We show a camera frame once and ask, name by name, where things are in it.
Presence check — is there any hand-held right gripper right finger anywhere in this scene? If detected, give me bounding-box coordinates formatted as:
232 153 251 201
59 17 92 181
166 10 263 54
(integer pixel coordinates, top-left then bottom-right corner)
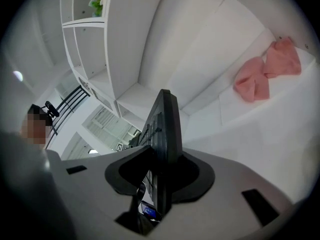
162 147 301 239

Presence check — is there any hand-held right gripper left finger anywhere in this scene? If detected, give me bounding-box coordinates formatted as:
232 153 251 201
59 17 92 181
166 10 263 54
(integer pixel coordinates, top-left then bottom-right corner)
47 145 161 236

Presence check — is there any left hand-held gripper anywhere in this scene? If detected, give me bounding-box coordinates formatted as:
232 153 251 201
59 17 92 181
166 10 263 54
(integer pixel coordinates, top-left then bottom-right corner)
114 131 144 152

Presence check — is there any white table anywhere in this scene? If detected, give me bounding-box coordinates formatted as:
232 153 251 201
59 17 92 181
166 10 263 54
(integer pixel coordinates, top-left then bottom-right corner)
181 56 318 207

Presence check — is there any black box with display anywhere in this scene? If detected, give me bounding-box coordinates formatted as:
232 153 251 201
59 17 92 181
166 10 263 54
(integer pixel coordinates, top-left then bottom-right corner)
140 200 159 218

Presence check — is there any black metal railing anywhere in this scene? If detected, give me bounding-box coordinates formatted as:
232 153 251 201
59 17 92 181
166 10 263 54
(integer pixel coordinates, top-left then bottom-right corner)
44 85 91 150

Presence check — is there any person's beige shirt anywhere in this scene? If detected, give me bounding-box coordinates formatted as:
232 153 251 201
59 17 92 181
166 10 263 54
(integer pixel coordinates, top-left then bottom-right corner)
0 131 63 235

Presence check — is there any person's head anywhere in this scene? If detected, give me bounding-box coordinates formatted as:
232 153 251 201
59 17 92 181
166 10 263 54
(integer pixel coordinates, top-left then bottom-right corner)
21 103 55 151

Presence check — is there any white shelf hutch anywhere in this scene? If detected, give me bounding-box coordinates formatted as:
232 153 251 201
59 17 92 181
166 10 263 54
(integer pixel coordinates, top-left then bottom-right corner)
59 0 318 125

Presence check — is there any pink towel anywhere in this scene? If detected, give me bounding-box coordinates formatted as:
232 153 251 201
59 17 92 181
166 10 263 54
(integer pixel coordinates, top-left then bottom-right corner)
263 37 302 79
232 57 271 103

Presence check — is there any round ceiling light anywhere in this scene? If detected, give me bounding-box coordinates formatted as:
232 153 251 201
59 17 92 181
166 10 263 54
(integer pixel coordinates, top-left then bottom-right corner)
12 70 24 83

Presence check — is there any black head-worn camera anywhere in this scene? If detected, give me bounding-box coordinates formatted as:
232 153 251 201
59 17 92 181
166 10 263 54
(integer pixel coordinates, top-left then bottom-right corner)
44 100 60 119

